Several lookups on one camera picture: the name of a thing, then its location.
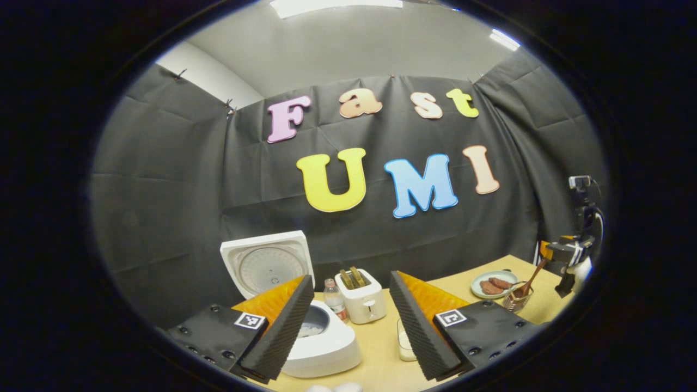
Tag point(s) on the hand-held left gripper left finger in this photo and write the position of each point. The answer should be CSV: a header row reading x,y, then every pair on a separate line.
x,y
280,332

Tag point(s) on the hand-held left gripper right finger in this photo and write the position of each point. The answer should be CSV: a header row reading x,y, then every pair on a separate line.
x,y
416,332

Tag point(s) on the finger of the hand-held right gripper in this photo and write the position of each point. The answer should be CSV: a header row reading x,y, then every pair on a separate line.
x,y
563,251

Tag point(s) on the clear tray of white rice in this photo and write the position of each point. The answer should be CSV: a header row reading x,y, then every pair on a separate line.
x,y
404,343

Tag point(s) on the brown wooden spoon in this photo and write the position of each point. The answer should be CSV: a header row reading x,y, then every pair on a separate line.
x,y
531,279

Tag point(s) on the white rice cooker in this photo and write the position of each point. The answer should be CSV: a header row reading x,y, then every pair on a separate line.
x,y
332,348

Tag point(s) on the white toaster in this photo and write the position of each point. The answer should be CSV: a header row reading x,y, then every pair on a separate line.
x,y
365,305

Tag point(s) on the plastic bottle with red label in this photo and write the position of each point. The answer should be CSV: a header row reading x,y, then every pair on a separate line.
x,y
335,305

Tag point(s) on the red meat piece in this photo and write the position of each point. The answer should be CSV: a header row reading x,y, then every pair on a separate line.
x,y
490,288
501,282

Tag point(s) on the pale green plate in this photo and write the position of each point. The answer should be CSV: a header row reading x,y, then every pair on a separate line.
x,y
476,286

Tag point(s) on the brown toast slice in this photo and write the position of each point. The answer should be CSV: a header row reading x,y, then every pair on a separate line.
x,y
346,279
358,276

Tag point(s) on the black backdrop cloth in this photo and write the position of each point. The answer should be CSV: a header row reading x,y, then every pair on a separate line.
x,y
218,179

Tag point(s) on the small ceiling light panel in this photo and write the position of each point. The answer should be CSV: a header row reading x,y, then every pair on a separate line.
x,y
503,39

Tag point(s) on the large ceiling light panel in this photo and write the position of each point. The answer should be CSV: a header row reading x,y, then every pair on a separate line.
x,y
337,6

